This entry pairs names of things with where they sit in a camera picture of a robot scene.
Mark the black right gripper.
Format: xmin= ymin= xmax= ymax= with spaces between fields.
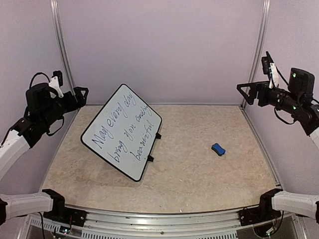
xmin=238 ymin=80 xmax=303 ymax=115

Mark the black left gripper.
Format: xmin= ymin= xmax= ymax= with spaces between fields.
xmin=40 ymin=86 xmax=88 ymax=127

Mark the white whiteboard black frame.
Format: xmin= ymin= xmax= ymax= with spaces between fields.
xmin=80 ymin=84 xmax=162 ymax=182

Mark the blue whiteboard eraser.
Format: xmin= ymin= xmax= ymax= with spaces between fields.
xmin=211 ymin=143 xmax=226 ymax=156

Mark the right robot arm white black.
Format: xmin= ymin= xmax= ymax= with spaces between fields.
xmin=237 ymin=68 xmax=319 ymax=225

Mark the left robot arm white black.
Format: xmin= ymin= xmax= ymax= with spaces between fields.
xmin=0 ymin=71 xmax=89 ymax=224

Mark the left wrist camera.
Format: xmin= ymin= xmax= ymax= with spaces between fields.
xmin=48 ymin=71 xmax=64 ymax=99

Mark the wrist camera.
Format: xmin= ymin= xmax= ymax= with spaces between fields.
xmin=48 ymin=71 xmax=64 ymax=99
xmin=261 ymin=51 xmax=279 ymax=89

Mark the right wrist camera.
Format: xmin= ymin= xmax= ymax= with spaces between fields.
xmin=261 ymin=51 xmax=279 ymax=89

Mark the right aluminium frame post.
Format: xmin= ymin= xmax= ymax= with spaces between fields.
xmin=241 ymin=0 xmax=271 ymax=109

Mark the aluminium frame post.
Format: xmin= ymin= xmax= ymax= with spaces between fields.
xmin=49 ymin=0 xmax=76 ymax=92
xmin=241 ymin=0 xmax=271 ymax=109

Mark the left aluminium frame post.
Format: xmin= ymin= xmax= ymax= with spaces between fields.
xmin=49 ymin=0 xmax=76 ymax=92

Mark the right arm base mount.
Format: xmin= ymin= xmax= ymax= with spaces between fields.
xmin=238 ymin=188 xmax=283 ymax=226

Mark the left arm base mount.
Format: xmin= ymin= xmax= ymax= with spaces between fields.
xmin=42 ymin=189 xmax=87 ymax=227

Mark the aluminium front rail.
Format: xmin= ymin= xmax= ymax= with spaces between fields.
xmin=18 ymin=208 xmax=308 ymax=239

